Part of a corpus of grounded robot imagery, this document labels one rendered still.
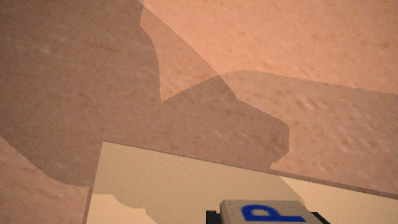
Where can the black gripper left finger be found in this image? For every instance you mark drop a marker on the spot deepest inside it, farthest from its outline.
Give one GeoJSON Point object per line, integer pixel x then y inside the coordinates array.
{"type": "Point", "coordinates": [212, 217]}

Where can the beige block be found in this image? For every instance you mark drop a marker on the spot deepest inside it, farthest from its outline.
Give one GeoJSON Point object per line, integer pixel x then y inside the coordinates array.
{"type": "Point", "coordinates": [265, 212]}

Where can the beige square mat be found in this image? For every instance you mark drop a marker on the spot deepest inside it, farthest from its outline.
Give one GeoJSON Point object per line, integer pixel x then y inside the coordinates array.
{"type": "Point", "coordinates": [136, 185]}

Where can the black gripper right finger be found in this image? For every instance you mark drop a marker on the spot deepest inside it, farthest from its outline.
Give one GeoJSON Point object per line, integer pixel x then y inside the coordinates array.
{"type": "Point", "coordinates": [317, 215]}

